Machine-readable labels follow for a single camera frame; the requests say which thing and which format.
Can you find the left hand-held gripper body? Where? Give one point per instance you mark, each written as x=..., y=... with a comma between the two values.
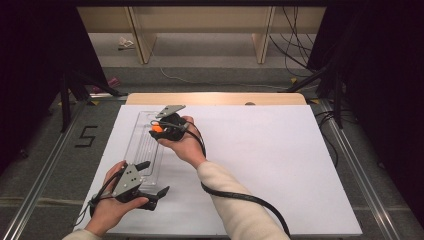
x=129, y=181

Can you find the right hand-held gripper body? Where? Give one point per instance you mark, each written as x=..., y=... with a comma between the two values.
x=173, y=132

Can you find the orange ball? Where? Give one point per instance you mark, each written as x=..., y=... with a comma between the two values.
x=157, y=128

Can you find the clear plastic tray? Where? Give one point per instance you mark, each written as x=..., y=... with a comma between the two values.
x=143, y=150

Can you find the person's right hand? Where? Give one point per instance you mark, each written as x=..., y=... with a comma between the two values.
x=188, y=146

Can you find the person's left hand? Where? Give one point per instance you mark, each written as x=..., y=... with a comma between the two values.
x=108, y=211

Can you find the pink item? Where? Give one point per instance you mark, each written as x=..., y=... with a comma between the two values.
x=113, y=82

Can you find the yellow tape piece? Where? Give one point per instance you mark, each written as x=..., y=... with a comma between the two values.
x=293, y=80
x=95, y=102
x=313, y=101

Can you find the crumpled white paper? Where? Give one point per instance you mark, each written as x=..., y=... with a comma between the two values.
x=125, y=42

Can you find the black metal stand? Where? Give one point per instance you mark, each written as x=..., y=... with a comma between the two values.
x=338, y=100
x=66, y=100

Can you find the beige wooden shelf unit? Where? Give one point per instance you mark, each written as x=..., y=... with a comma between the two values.
x=200, y=18

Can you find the white table sheet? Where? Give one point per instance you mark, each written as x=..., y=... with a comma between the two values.
x=293, y=173

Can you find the dark curtain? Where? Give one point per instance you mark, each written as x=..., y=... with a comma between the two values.
x=36, y=66
x=383, y=83

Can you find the aluminium floor rail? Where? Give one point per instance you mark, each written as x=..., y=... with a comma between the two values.
x=43, y=176
x=363, y=176

